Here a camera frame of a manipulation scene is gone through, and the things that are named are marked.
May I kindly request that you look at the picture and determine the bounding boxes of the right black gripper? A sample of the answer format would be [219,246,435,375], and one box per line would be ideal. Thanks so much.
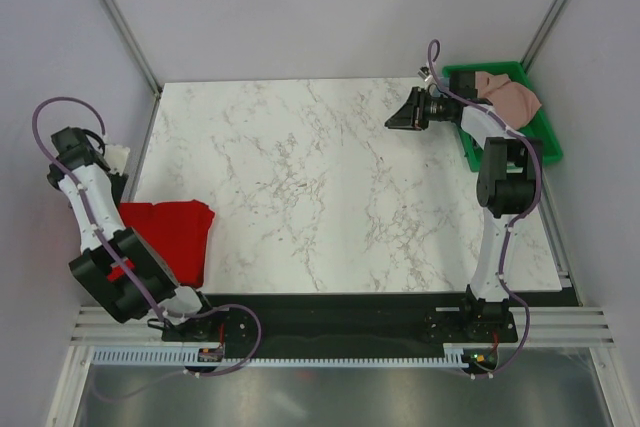
[385,87,452,132]

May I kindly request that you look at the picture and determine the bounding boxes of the red t-shirt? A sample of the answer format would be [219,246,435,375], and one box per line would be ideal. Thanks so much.
[118,200,215,288]

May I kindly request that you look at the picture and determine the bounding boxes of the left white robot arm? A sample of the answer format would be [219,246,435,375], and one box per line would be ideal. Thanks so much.
[47,127,220,340]

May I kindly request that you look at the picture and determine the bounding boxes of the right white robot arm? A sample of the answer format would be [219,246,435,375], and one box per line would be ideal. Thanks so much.
[385,67,542,343]

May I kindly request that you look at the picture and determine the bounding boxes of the pink t-shirt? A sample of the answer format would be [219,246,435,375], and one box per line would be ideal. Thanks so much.
[475,71,541,130]

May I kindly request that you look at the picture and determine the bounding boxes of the green plastic bin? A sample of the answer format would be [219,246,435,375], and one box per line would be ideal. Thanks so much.
[441,60,565,174]

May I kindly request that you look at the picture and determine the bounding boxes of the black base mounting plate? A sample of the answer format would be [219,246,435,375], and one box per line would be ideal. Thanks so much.
[160,291,516,346]

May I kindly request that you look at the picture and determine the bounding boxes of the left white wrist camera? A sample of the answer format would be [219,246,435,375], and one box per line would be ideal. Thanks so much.
[103,144,131,175]

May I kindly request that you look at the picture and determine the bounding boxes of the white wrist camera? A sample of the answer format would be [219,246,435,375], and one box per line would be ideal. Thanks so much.
[103,144,131,175]
[418,66,437,91]

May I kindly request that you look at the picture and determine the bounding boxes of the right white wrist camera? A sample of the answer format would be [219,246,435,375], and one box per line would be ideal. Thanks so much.
[418,66,437,91]

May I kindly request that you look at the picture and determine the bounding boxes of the aluminium frame rail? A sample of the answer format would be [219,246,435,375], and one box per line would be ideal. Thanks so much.
[71,307,614,347]

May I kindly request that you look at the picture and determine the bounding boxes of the grey slotted cable duct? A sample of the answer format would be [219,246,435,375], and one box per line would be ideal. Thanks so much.
[92,346,497,368]

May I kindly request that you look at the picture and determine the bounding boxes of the left aluminium corner post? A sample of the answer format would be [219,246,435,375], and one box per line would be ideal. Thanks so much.
[98,0,162,97]

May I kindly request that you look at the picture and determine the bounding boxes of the aluminium corner post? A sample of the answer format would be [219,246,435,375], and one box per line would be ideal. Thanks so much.
[98,0,162,97]
[520,0,571,72]

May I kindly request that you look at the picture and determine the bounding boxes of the right aluminium corner post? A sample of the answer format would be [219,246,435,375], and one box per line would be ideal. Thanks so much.
[520,0,571,72]

